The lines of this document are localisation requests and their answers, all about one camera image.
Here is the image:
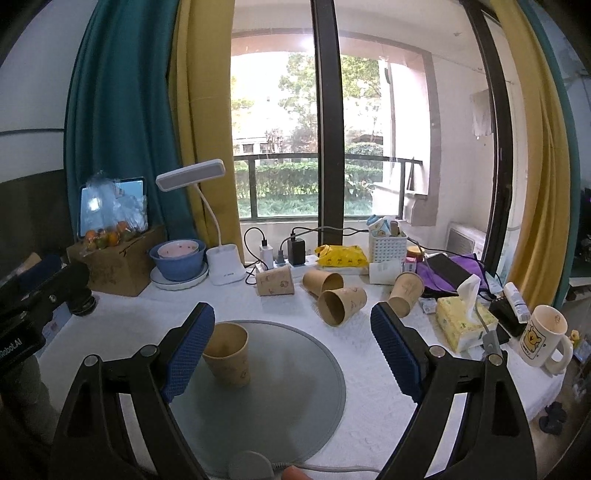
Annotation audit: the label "dark shoes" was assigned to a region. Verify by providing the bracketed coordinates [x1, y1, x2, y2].
[540, 401, 568, 435]

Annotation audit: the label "outdoor air conditioner unit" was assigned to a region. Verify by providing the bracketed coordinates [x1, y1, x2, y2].
[445, 222, 488, 260]

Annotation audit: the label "white spray bottle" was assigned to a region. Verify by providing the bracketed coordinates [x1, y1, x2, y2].
[503, 282, 530, 323]

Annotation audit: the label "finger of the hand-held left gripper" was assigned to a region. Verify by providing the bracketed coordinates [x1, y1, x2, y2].
[18, 254, 62, 289]

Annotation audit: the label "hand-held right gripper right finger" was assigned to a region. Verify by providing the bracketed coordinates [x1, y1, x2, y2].
[370, 302, 548, 480]

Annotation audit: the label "pink bowl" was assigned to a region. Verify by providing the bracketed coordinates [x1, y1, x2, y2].
[157, 239, 200, 260]

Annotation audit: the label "black window frame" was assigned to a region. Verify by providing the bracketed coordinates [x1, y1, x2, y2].
[310, 0, 348, 234]

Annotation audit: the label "cardboard box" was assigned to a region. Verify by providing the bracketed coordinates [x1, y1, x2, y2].
[66, 224, 166, 297]

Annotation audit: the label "grey round mat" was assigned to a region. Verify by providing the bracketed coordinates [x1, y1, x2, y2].
[166, 319, 347, 468]

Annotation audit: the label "white bear mug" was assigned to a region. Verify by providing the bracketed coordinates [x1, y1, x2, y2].
[517, 305, 574, 373]

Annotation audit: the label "white plate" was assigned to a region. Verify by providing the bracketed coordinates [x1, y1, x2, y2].
[150, 265, 209, 291]

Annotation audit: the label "white power strip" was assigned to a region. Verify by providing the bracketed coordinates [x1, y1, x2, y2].
[245, 255, 320, 274]

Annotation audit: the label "black notebook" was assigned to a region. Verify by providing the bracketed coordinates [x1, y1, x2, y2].
[425, 254, 472, 289]

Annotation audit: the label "white paper card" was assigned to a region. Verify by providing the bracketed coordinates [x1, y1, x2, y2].
[369, 261, 402, 284]

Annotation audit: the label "black balcony railing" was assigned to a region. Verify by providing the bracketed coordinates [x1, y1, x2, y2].
[233, 154, 424, 220]

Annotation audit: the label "brown paper cup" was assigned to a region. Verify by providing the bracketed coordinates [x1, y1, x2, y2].
[318, 286, 368, 328]
[202, 322, 251, 387]
[302, 270, 345, 298]
[255, 266, 295, 297]
[387, 271, 426, 319]

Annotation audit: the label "yellow snack packet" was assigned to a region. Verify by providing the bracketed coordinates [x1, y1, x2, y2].
[315, 244, 370, 269]

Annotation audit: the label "white tablecloth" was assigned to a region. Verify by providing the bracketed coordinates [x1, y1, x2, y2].
[37, 263, 570, 480]

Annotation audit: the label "blue bowl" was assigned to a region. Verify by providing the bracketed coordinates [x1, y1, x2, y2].
[148, 240, 207, 282]

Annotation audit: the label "black pouch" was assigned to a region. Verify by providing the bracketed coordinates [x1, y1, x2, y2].
[488, 298, 525, 337]

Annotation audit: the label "purple bag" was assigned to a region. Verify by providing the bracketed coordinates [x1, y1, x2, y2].
[416, 252, 494, 299]

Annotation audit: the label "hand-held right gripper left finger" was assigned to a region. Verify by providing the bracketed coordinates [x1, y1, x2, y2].
[48, 302, 216, 480]

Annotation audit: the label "white plastic basket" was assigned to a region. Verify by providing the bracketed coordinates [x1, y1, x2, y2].
[368, 229, 408, 265]

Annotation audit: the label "white desk lamp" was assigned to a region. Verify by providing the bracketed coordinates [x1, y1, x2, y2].
[156, 159, 245, 285]

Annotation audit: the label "clear bag of oranges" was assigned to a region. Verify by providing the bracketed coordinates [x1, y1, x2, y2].
[76, 171, 151, 252]

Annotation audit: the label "yellow tissue box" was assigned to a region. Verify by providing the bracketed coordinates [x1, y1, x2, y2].
[436, 274, 500, 354]

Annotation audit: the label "yellow curtain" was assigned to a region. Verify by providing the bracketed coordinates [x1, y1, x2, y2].
[171, 0, 242, 261]
[489, 0, 573, 308]

